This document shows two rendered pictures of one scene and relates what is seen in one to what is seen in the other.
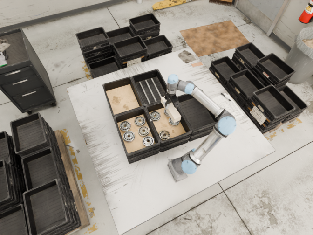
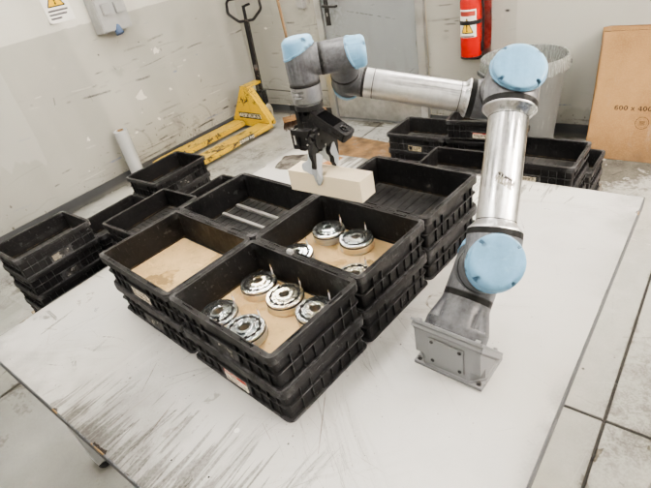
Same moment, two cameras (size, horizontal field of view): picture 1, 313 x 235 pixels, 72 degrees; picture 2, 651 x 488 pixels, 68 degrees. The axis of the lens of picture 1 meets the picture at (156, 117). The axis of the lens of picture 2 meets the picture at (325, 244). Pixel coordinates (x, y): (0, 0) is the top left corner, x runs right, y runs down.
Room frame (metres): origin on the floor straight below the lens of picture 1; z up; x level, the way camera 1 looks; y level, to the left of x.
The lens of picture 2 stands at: (-0.10, 0.29, 1.65)
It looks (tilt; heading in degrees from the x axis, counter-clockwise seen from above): 33 degrees down; 342
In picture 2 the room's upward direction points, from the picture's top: 12 degrees counter-clockwise
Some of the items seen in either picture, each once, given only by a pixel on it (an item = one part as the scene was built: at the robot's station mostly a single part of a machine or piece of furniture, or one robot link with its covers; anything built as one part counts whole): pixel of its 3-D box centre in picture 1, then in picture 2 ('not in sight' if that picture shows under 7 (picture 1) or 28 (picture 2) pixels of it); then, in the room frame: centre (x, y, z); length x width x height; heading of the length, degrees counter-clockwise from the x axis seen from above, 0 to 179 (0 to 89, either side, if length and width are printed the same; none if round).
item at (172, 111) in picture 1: (170, 108); (330, 180); (1.01, -0.11, 1.07); 0.24 x 0.06 x 0.06; 29
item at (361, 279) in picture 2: (167, 119); (337, 232); (1.00, -0.10, 0.92); 0.40 x 0.30 x 0.02; 24
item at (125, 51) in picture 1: (131, 58); (165, 245); (2.32, 0.41, 0.37); 0.40 x 0.30 x 0.45; 119
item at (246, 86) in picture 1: (243, 90); (458, 189); (1.87, -1.16, 0.31); 0.40 x 0.30 x 0.34; 29
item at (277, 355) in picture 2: (136, 130); (261, 292); (0.87, 0.17, 0.92); 0.40 x 0.30 x 0.02; 24
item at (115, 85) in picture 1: (123, 99); (179, 263); (1.24, 0.34, 0.87); 0.40 x 0.30 x 0.11; 24
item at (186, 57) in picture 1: (186, 56); (295, 161); (2.05, -0.33, 0.71); 0.22 x 0.19 x 0.01; 29
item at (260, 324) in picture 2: (128, 135); (245, 328); (0.84, 0.24, 0.86); 0.10 x 0.10 x 0.01
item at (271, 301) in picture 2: (143, 130); (284, 295); (0.90, 0.11, 0.86); 0.10 x 0.10 x 0.01
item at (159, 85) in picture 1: (151, 90); (251, 216); (1.36, 0.06, 0.87); 0.40 x 0.30 x 0.11; 24
